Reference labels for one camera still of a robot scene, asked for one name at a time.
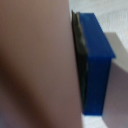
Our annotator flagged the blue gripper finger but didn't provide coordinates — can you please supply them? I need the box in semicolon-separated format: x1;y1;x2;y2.
71;10;117;118

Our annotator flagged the pink mug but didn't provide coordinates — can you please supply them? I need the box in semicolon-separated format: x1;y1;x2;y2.
0;0;85;128

